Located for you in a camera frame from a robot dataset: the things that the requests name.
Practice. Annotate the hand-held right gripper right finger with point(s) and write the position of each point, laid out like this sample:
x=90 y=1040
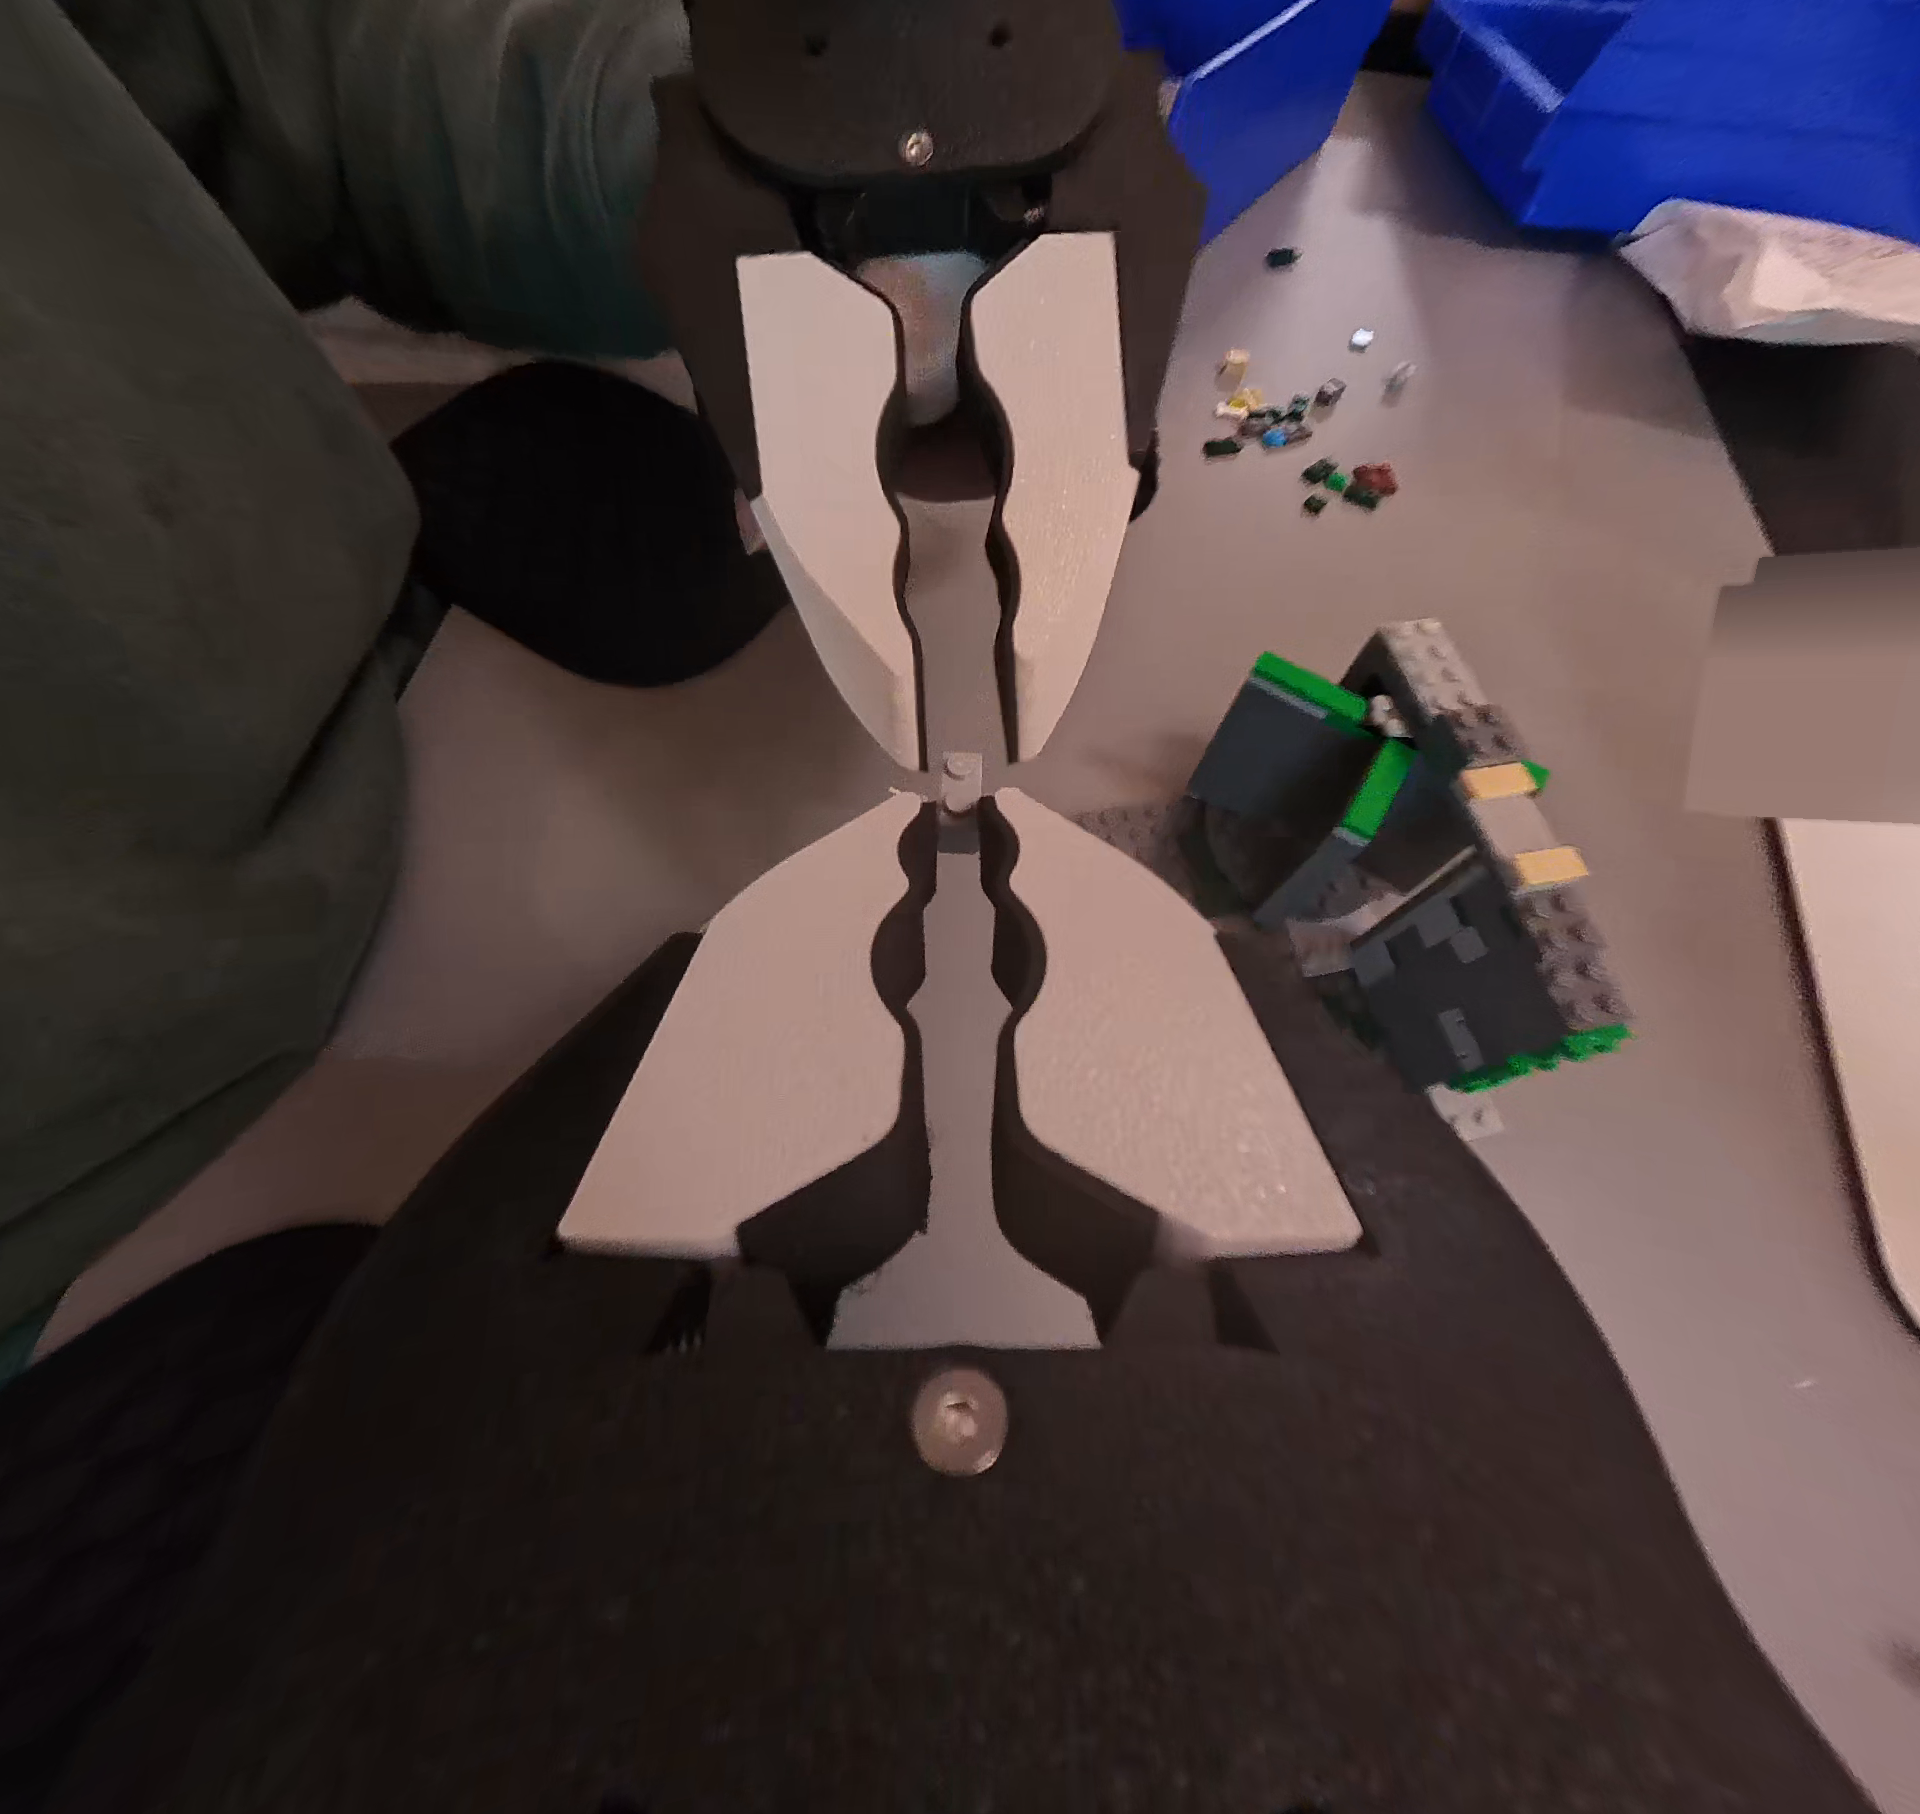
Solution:
x=1170 y=1064

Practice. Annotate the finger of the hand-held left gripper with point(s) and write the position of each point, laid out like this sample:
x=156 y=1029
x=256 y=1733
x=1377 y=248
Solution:
x=817 y=464
x=1066 y=464

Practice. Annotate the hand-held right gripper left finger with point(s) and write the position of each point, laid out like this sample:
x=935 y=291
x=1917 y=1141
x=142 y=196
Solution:
x=751 y=1064

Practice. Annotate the small grey toy brick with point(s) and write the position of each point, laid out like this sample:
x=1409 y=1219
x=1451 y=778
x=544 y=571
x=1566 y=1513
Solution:
x=956 y=795

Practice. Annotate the person's left forearm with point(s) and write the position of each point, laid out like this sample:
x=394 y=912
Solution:
x=496 y=119

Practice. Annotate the pile of small toy bricks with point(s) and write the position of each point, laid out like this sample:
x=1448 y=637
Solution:
x=1289 y=428

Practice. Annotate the grey and green brick build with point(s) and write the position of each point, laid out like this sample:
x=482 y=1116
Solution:
x=1441 y=915

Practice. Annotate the white rounded board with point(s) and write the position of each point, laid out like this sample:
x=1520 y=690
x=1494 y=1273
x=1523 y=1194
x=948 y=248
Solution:
x=1860 y=1064

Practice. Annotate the person's green sweater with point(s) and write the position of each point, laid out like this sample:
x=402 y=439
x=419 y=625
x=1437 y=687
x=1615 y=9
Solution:
x=151 y=645

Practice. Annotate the white crumpled paper bag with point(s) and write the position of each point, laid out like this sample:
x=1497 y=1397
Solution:
x=1785 y=277

